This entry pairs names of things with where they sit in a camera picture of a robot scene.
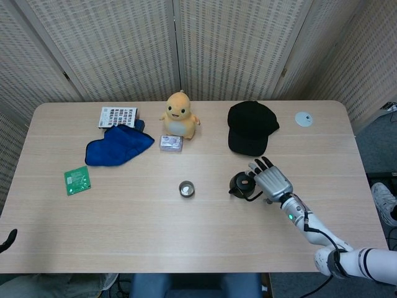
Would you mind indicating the black baseball cap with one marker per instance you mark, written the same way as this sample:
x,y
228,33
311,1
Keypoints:
x,y
249,127

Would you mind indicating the white sneaker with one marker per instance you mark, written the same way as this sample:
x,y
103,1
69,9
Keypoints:
x,y
383,198

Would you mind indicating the blue microfibre cloth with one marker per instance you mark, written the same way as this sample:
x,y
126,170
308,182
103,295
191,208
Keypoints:
x,y
114,147

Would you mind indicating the small dark ceramic cup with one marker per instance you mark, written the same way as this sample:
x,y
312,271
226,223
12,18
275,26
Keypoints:
x,y
187,190

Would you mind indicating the yellow plush dinosaur toy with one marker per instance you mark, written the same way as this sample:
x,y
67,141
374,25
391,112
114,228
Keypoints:
x,y
178,119

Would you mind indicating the olive grey fabric bundle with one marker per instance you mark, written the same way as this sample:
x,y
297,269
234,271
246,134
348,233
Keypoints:
x,y
46,287

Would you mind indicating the small clear plastic box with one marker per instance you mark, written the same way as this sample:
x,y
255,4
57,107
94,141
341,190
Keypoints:
x,y
170,143

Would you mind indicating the white power strip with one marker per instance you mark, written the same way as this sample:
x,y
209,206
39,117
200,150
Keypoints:
x,y
389,107

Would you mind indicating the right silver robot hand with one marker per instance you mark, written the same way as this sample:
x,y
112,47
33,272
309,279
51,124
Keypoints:
x,y
276,184

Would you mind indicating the black metal stand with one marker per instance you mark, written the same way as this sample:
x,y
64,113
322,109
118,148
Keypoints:
x,y
381,177

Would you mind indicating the woven folding screen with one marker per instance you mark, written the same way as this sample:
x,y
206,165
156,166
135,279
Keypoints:
x,y
124,46

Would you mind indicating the colour swatch card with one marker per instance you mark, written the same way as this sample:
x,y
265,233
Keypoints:
x,y
118,116

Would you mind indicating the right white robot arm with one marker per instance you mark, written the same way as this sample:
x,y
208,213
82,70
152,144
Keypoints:
x,y
319,240

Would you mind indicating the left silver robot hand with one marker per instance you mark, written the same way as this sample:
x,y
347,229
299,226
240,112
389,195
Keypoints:
x,y
9,240

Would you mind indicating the blue robot base seat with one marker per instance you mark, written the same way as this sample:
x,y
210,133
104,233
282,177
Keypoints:
x,y
192,285

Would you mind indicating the black teapot with lid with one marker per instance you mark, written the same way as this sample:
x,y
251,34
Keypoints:
x,y
240,186

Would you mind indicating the green foil packet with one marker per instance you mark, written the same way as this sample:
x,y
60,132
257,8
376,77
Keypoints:
x,y
77,180

